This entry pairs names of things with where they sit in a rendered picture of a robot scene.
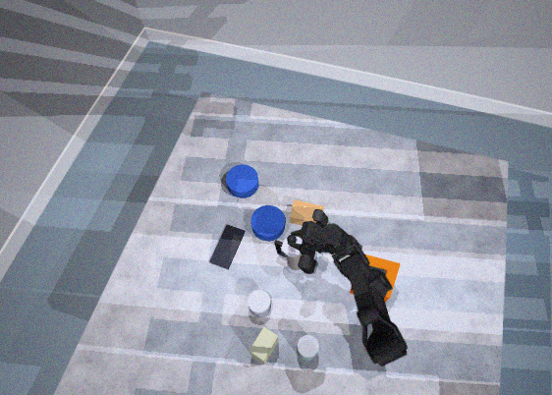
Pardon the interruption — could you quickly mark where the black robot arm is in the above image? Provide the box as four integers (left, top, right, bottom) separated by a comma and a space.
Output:
300, 221, 408, 367

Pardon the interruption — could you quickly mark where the blue short cylinder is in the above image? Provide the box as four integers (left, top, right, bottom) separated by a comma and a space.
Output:
226, 165, 258, 198
251, 205, 285, 241

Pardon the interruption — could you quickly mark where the black flat bar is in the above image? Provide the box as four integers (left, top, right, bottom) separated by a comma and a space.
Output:
209, 225, 245, 270

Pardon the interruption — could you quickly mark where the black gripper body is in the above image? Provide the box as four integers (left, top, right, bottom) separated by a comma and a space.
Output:
298, 209, 334, 274

